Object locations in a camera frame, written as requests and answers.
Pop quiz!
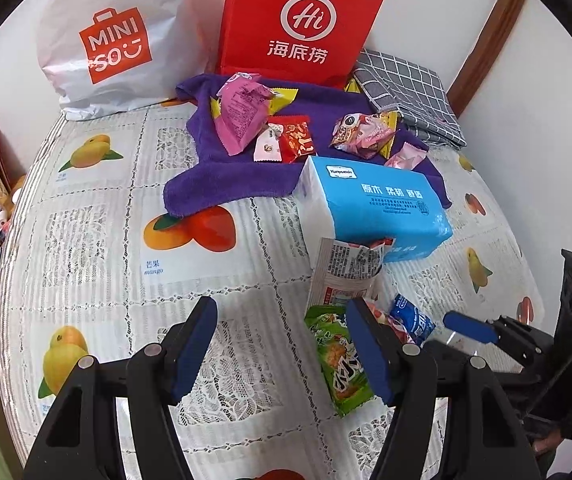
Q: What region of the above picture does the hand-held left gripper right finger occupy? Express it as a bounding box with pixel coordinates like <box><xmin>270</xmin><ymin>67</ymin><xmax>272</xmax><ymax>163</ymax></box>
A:
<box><xmin>344</xmin><ymin>299</ymin><xmax>541</xmax><ymax>480</ymax></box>

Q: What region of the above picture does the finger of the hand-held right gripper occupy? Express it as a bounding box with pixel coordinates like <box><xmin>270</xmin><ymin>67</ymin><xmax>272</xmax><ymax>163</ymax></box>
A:
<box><xmin>442</xmin><ymin>311</ymin><xmax>560</xmax><ymax>375</ymax></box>

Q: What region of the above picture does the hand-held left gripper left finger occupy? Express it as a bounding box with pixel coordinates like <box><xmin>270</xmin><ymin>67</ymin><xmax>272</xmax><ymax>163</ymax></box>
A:
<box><xmin>23</xmin><ymin>296</ymin><xmax>219</xmax><ymax>480</ymax></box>

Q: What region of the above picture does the green snack packet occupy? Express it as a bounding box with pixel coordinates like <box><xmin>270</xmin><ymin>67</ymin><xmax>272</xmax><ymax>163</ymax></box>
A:
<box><xmin>304</xmin><ymin>305</ymin><xmax>381</xmax><ymax>417</ymax></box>

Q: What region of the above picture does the light pink snack packet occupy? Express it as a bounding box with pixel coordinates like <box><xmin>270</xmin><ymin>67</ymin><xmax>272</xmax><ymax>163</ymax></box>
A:
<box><xmin>252</xmin><ymin>122</ymin><xmax>287</xmax><ymax>163</ymax></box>

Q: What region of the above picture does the red pink snack packet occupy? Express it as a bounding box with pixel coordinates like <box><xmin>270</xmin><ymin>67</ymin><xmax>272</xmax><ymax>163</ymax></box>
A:
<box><xmin>363</xmin><ymin>300</ymin><xmax>417</xmax><ymax>346</ymax></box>

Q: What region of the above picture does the blue snack packet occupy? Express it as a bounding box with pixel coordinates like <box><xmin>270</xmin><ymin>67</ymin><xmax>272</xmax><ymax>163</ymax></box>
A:
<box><xmin>388</xmin><ymin>294</ymin><xmax>437</xmax><ymax>346</ymax></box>

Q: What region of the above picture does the white red snack packet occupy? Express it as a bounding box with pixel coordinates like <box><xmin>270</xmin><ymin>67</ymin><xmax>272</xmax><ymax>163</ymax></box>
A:
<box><xmin>307</xmin><ymin>236</ymin><xmax>397</xmax><ymax>318</ymax></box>

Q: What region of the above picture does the fruit print tablecloth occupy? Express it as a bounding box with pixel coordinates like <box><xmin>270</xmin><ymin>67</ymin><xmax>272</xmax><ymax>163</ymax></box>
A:
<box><xmin>0</xmin><ymin>75</ymin><xmax>549</xmax><ymax>480</ymax></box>

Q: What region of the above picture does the blue tissue pack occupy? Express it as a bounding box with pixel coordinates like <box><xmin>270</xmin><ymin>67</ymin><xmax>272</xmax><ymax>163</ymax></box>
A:
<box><xmin>293</xmin><ymin>156</ymin><xmax>454</xmax><ymax>265</ymax></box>

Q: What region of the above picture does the purple towel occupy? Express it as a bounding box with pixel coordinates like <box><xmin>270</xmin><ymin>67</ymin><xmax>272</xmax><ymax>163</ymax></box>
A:
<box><xmin>162</xmin><ymin>74</ymin><xmax>454</xmax><ymax>218</ymax></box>

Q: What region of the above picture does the small pale pink packet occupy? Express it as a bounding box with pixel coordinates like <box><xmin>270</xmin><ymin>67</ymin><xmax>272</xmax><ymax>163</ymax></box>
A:
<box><xmin>383</xmin><ymin>141</ymin><xmax>429</xmax><ymax>171</ymax></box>

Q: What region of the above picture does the pink packet round dark logo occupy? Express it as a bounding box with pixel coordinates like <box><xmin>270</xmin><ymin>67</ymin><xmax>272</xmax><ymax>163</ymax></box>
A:
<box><xmin>329</xmin><ymin>112</ymin><xmax>397</xmax><ymax>161</ymax></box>

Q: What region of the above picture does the magenta pink snack packet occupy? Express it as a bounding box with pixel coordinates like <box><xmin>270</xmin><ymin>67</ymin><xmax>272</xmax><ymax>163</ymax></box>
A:
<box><xmin>214</xmin><ymin>72</ymin><xmax>274</xmax><ymax>157</ymax></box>

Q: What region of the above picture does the grey checked cloth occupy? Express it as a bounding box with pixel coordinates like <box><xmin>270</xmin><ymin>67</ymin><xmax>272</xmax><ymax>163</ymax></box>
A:
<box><xmin>353</xmin><ymin>49</ymin><xmax>468</xmax><ymax>150</ymax></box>

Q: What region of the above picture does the red paper bag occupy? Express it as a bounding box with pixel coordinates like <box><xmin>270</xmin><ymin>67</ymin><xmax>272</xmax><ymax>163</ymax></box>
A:
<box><xmin>214</xmin><ymin>0</ymin><xmax>391</xmax><ymax>92</ymax></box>

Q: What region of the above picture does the white shopping bag orange logo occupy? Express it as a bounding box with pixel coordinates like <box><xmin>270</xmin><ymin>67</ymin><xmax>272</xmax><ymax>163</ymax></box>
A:
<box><xmin>36</xmin><ymin>0</ymin><xmax>191</xmax><ymax>122</ymax></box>

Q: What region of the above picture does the wooden door frame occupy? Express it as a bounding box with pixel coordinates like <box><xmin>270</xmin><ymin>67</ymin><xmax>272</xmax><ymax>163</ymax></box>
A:
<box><xmin>446</xmin><ymin>0</ymin><xmax>529</xmax><ymax>121</ymax></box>

